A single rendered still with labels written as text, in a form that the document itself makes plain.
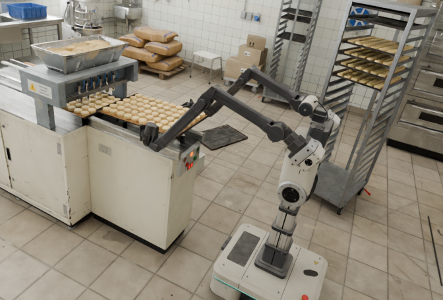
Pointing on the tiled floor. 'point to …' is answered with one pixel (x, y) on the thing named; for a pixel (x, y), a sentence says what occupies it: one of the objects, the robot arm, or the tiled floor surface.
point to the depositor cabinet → (44, 161)
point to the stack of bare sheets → (221, 137)
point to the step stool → (207, 62)
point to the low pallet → (161, 70)
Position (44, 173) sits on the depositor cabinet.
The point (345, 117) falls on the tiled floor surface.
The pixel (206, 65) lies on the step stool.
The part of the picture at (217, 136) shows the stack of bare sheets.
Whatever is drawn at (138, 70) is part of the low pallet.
